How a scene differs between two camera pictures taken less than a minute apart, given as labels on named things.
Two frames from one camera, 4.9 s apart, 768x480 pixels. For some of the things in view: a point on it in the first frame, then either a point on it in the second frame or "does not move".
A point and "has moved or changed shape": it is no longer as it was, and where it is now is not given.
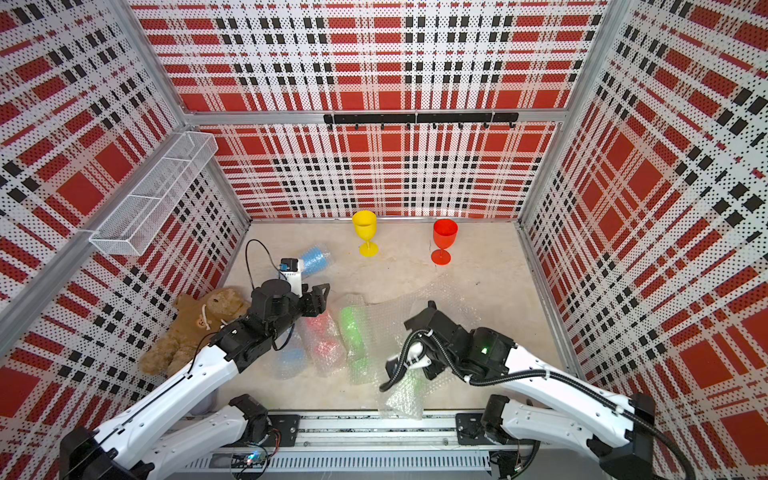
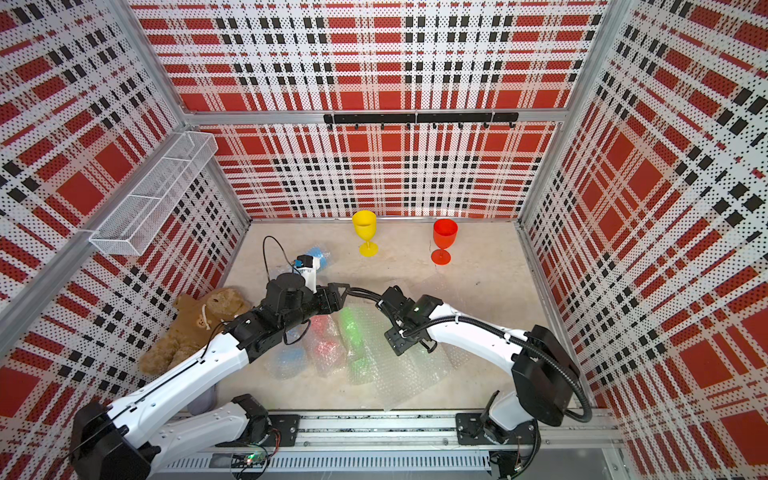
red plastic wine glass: [445, 233] does not move
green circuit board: [251, 460] does not move
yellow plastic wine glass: [364, 223] does not move
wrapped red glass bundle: [324, 344] does not move
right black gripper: [434, 369] -> [397, 344]
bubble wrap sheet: [385, 323] has moved or changed shape
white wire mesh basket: [135, 223] does not move
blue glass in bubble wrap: [316, 260] does not move
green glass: [405, 398] -> [362, 366]
